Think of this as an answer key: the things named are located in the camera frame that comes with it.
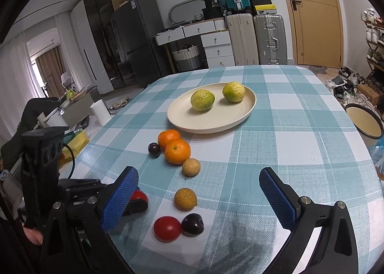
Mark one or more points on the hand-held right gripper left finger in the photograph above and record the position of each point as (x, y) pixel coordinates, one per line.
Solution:
(120, 199)

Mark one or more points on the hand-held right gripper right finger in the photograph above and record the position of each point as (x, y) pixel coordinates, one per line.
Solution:
(277, 199)

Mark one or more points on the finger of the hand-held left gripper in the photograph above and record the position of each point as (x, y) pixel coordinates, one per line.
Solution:
(136, 208)

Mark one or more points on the red tomato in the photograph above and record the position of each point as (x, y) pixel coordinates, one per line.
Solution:
(167, 229)
(140, 196)

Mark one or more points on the large dark plum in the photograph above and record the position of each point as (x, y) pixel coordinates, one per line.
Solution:
(192, 224)

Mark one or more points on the orange tangerine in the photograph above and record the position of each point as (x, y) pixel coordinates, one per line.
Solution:
(169, 138)
(177, 151)

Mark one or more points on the cream round plate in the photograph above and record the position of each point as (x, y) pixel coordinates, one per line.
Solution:
(210, 121)

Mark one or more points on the person's left hand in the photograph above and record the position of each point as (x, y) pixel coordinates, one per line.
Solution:
(31, 235)

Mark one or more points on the yellow packet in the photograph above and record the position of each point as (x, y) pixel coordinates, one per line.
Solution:
(79, 142)

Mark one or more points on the dark cloth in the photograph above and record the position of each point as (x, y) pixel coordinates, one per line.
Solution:
(27, 118)

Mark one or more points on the brown round fruit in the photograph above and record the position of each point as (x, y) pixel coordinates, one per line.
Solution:
(191, 167)
(185, 199)

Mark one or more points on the teal checked tablecloth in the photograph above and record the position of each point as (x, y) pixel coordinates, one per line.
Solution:
(270, 142)

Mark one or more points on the small dark plum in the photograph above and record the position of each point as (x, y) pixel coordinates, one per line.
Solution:
(154, 150)

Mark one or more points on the white paper towel roll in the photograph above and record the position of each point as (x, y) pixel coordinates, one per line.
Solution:
(100, 113)

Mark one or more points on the white curtain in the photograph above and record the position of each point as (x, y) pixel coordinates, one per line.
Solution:
(12, 88)

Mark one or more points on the brown curtain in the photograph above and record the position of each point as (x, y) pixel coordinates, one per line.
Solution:
(51, 67)

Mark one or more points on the beige slippers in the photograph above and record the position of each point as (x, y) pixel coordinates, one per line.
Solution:
(118, 104)

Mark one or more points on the blue plastic bag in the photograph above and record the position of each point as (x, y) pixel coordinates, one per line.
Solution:
(378, 160)

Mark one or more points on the cream enamel basin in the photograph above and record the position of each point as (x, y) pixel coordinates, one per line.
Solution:
(364, 121)

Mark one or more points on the tall dark glass cabinet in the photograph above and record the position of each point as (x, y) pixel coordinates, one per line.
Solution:
(99, 37)

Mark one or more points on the pile of shoes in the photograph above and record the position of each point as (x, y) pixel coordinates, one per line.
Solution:
(345, 82)

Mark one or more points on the grey door mat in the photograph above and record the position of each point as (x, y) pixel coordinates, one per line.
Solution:
(318, 69)

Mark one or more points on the brown cardboard box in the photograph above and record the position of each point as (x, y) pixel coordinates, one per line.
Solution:
(369, 92)

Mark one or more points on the grey refrigerator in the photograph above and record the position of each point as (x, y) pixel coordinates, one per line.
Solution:
(138, 37)

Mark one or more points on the woven basket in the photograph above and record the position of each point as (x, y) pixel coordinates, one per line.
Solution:
(187, 59)

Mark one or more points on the silver suitcase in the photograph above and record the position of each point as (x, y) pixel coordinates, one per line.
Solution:
(270, 37)

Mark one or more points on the beige suitcase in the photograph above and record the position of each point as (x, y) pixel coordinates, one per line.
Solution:
(241, 40)

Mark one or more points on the white drawer dresser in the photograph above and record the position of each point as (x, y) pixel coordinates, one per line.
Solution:
(216, 40)

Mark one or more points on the wooden shoe rack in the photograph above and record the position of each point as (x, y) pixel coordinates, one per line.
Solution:
(375, 52)

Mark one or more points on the wooden door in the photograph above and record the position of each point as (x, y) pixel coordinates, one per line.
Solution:
(315, 22)

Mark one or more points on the yellow black shoe box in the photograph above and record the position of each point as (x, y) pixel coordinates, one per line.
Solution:
(265, 10)

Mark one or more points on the black printed bag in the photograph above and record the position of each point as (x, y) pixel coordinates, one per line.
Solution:
(214, 1)

